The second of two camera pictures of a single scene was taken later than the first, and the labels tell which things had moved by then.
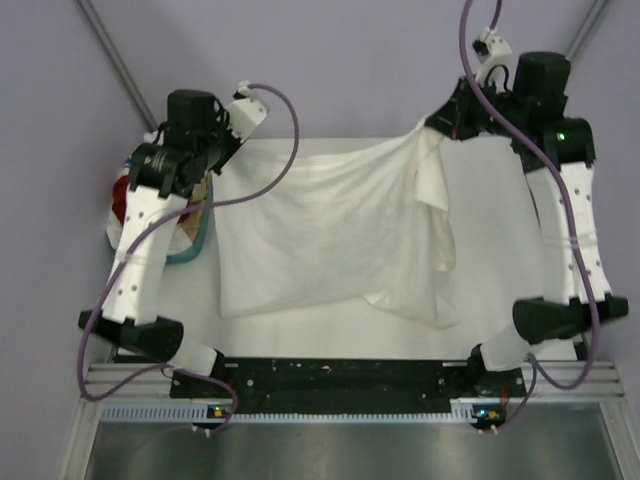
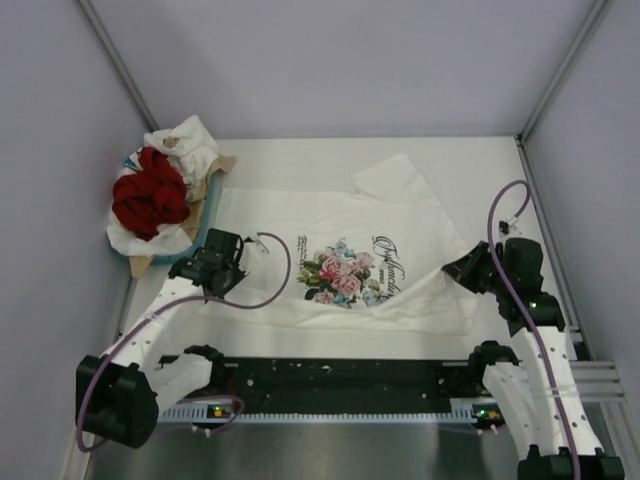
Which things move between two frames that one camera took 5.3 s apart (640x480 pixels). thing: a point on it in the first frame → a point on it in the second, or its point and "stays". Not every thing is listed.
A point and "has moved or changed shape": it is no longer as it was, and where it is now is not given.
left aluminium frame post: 119,64 stays
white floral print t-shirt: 369,218 has moved or changed shape
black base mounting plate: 256,386 stays
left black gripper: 218,122 → 238,275
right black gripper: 453,118 → 463,268
